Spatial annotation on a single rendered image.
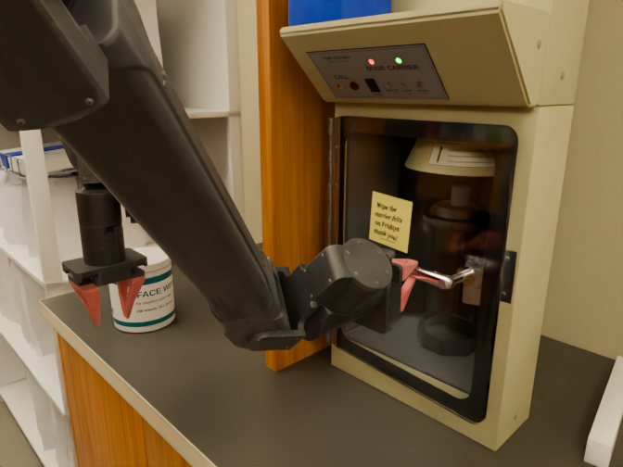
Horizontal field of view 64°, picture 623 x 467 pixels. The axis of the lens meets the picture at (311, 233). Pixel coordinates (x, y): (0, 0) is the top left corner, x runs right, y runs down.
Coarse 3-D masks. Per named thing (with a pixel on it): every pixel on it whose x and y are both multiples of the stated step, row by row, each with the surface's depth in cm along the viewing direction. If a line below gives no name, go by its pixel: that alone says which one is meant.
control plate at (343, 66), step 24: (360, 48) 61; (384, 48) 59; (408, 48) 57; (336, 72) 68; (360, 72) 65; (384, 72) 63; (408, 72) 60; (432, 72) 58; (336, 96) 73; (360, 96) 70; (384, 96) 67; (408, 96) 64; (432, 96) 62
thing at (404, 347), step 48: (384, 144) 70; (432, 144) 64; (480, 144) 59; (384, 192) 72; (432, 192) 66; (480, 192) 60; (432, 240) 67; (480, 240) 61; (432, 288) 68; (480, 288) 62; (384, 336) 78; (432, 336) 70; (480, 336) 64; (432, 384) 72; (480, 384) 65
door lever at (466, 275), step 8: (416, 272) 64; (424, 272) 63; (432, 272) 62; (440, 272) 62; (464, 272) 63; (472, 272) 63; (424, 280) 63; (432, 280) 62; (440, 280) 60; (448, 280) 60; (456, 280) 61; (464, 280) 64; (472, 280) 63; (448, 288) 60
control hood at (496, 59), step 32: (288, 32) 67; (320, 32) 63; (352, 32) 60; (384, 32) 57; (416, 32) 54; (448, 32) 52; (480, 32) 50; (512, 32) 48; (544, 32) 53; (448, 64) 56; (480, 64) 53; (512, 64) 51; (480, 96) 57; (512, 96) 55
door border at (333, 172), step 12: (336, 120) 77; (336, 132) 78; (336, 144) 78; (336, 156) 79; (516, 156) 57; (336, 168) 79; (336, 180) 80; (336, 192) 80; (336, 204) 81; (336, 216) 81; (336, 228) 82; (336, 240) 82; (336, 336) 87
